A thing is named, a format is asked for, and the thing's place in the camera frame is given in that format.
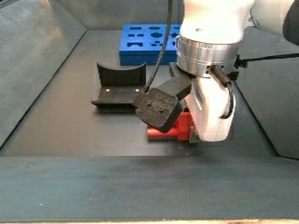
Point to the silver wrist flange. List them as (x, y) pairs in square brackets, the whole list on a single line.
[(197, 56)]

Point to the red three-prong object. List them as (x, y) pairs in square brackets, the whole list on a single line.
[(180, 131)]

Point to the black curved fixture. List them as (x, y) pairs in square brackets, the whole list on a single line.
[(121, 84)]

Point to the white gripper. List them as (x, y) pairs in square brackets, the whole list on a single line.
[(209, 103)]

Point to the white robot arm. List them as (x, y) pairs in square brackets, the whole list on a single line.
[(218, 22)]

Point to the blue shape-sorter block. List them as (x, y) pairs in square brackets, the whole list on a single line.
[(141, 44)]

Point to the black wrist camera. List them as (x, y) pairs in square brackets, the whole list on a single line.
[(160, 106)]

